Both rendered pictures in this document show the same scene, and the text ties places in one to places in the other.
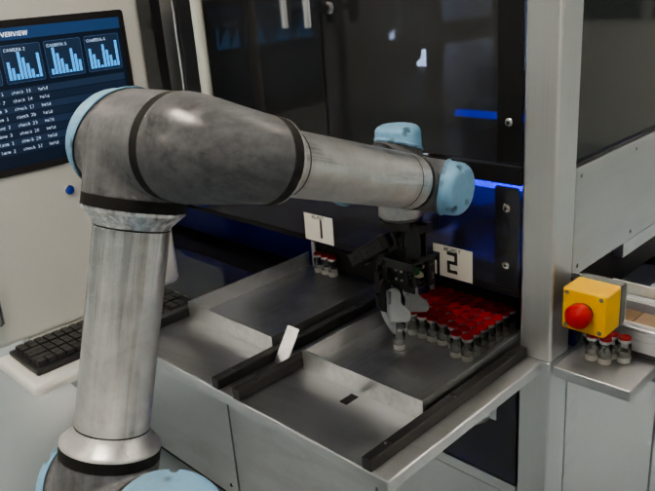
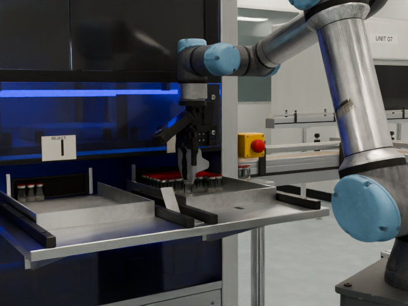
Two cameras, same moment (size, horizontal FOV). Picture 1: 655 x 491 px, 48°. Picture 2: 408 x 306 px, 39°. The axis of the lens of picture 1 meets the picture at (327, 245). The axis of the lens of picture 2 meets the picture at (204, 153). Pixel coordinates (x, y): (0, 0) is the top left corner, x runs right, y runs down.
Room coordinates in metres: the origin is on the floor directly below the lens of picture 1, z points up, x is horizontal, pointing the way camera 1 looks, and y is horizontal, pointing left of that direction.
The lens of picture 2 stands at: (0.79, 1.32, 1.15)
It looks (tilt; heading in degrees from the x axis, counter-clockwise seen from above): 6 degrees down; 283
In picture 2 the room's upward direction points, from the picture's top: straight up
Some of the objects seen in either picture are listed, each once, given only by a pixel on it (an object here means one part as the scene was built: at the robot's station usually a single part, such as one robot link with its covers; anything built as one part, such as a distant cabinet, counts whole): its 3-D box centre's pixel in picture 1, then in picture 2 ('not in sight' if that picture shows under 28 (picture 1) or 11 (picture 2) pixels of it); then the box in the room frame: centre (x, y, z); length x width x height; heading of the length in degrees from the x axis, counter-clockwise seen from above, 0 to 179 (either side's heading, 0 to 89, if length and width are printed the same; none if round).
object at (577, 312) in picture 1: (579, 315); (257, 146); (1.01, -0.38, 1.00); 0.04 x 0.04 x 0.04; 44
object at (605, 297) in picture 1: (593, 305); (248, 144); (1.04, -0.41, 1.00); 0.08 x 0.07 x 0.07; 134
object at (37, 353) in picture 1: (109, 325); not in sight; (1.48, 0.50, 0.82); 0.40 x 0.14 x 0.02; 133
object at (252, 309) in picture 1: (292, 296); (72, 203); (1.39, 0.08, 0.90); 0.34 x 0.26 x 0.04; 134
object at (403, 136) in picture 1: (398, 159); (192, 61); (1.14, -0.12, 1.23); 0.09 x 0.08 x 0.11; 137
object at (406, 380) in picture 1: (423, 343); (197, 189); (1.14, -0.16, 0.90); 0.34 x 0.26 x 0.04; 134
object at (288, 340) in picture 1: (265, 357); (181, 204); (1.11, 0.12, 0.91); 0.14 x 0.03 x 0.06; 134
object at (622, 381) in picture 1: (609, 366); (244, 183); (1.06, -0.45, 0.87); 0.14 x 0.13 x 0.02; 134
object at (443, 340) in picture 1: (438, 330); (189, 184); (1.17, -0.19, 0.91); 0.18 x 0.02 x 0.05; 44
